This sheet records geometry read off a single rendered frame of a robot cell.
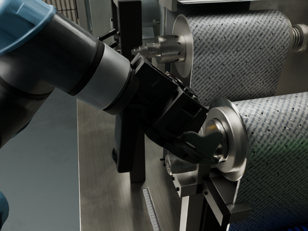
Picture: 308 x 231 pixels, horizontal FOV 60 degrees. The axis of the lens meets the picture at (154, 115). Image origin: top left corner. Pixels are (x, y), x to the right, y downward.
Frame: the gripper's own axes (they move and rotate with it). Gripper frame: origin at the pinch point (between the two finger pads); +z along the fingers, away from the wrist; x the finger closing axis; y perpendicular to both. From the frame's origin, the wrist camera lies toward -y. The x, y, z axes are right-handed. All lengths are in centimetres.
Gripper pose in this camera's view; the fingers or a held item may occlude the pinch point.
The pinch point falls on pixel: (204, 154)
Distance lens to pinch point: 46.7
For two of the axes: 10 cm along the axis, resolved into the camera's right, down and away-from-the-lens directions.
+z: 7.4, 4.4, 5.0
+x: -2.5, -5.2, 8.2
